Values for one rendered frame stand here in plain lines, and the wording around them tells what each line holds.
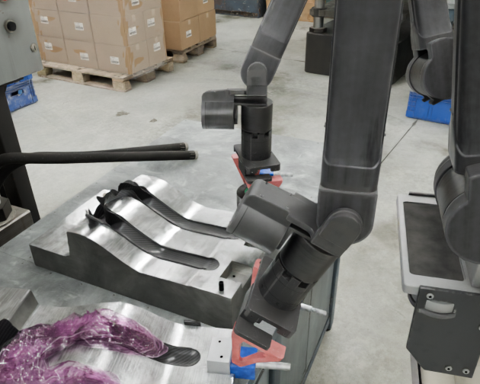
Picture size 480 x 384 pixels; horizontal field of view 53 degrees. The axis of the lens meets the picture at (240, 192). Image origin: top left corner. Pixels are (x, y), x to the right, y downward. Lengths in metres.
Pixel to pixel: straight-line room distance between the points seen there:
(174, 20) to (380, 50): 5.08
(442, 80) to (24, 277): 0.93
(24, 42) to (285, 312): 1.20
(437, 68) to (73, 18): 4.45
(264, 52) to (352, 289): 1.58
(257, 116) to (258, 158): 0.08
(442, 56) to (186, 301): 0.62
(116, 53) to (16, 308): 4.00
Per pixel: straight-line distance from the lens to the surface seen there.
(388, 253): 2.50
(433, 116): 4.09
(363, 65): 0.44
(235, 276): 0.96
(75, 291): 1.09
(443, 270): 0.75
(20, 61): 1.57
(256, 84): 0.82
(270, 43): 0.83
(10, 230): 1.41
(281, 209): 0.52
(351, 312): 2.15
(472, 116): 0.46
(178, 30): 5.46
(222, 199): 1.32
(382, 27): 0.43
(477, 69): 0.45
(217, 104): 0.85
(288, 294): 0.57
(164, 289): 0.96
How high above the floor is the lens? 1.49
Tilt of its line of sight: 31 degrees down
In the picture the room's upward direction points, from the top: 1 degrees counter-clockwise
